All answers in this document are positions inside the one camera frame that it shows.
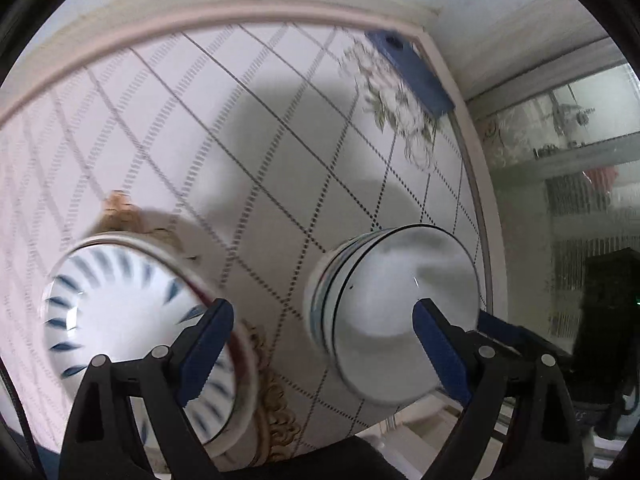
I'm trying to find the white bowl dark rim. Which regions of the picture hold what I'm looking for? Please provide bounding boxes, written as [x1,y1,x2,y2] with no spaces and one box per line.
[323,224,480,406]

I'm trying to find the white plate blue leaf pattern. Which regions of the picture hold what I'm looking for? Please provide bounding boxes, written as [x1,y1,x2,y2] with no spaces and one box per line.
[41,233,260,458]

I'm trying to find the white bowl blue spots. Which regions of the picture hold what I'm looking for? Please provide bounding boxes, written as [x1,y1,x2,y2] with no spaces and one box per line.
[300,229,387,360]

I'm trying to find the white plate pink flowers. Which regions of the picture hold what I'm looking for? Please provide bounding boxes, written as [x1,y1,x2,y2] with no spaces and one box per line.
[186,308,258,458]

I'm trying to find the patterned table mat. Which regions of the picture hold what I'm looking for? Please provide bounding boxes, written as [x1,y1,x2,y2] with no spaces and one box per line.
[1,20,495,467]

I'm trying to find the glass sliding door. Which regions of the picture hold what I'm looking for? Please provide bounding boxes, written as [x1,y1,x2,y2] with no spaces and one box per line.
[468,48,639,350]

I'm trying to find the blue smartphone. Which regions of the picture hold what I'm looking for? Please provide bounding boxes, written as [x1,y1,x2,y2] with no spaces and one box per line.
[366,29,454,119]

